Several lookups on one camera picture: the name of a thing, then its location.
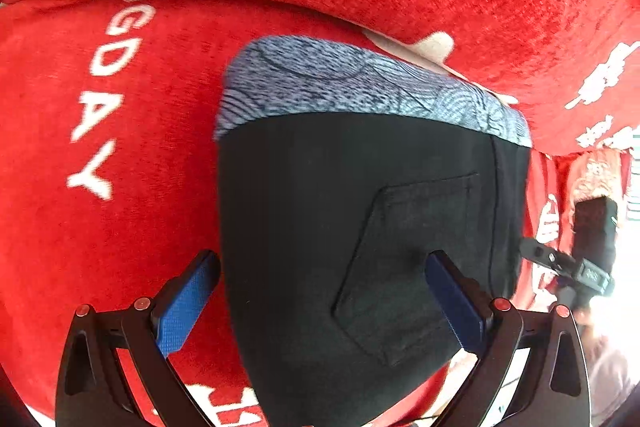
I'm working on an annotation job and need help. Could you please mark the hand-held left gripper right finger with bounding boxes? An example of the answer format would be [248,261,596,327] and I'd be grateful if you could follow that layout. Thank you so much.
[425,250,594,427]

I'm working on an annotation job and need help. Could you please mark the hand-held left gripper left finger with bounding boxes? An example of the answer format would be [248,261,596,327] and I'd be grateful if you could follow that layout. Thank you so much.
[54,249,222,427]

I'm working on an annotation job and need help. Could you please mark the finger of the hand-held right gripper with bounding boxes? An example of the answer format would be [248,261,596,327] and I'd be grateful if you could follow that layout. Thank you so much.
[519,237,576,277]

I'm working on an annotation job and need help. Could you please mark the black pants with blue waistband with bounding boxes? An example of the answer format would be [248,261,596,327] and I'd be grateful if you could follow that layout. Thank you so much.
[214,36,532,427]

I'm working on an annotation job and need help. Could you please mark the person's right forearm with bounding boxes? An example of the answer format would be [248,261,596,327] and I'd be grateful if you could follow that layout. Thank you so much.
[580,307,637,414]

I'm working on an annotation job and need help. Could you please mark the beige cloth piece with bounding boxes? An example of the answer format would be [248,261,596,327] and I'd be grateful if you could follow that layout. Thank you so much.
[364,31,521,105]

